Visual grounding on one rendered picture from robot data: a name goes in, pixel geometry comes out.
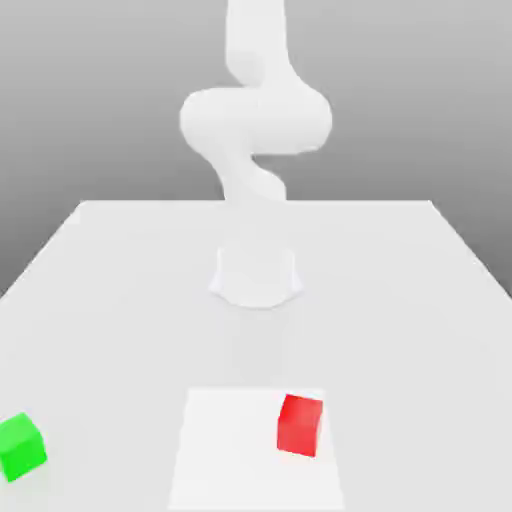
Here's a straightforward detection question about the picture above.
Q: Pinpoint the small red cube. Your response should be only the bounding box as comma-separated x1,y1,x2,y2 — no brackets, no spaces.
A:
276,393,324,459

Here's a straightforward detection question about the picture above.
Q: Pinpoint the small green cube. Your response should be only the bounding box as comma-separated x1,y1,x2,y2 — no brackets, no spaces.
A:
0,411,49,484

